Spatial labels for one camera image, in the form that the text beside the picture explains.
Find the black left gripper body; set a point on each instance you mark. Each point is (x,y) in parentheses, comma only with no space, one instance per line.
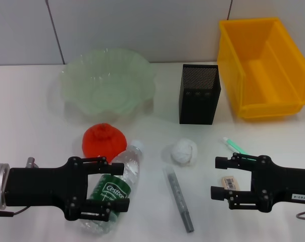
(41,186)

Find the green white pen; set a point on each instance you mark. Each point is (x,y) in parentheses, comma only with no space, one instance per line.
(233,146)

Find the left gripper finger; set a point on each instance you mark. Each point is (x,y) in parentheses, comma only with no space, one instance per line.
(102,167)
(104,205)

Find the white paper ball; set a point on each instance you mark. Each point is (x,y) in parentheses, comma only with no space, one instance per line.
(182,151)

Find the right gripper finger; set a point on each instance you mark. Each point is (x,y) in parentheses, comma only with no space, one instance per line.
(228,195)
(225,162)

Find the clear green-label water bottle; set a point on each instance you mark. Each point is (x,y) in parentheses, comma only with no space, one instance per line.
(131,161)

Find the orange fruit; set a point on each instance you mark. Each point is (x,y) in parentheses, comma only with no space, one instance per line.
(102,143)

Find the yellow plastic bin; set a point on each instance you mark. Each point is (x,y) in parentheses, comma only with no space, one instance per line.
(268,75)

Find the pale green wavy fruit bowl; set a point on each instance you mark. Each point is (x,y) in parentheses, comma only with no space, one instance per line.
(104,83)

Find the black mesh pen holder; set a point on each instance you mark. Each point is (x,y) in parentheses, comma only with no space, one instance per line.
(200,106)

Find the grey marker pen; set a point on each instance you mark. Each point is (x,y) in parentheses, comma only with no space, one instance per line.
(177,196)

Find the beige barcode eraser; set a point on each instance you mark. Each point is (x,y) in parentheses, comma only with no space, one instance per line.
(229,182)

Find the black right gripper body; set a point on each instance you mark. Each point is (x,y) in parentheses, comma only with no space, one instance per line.
(281,184)

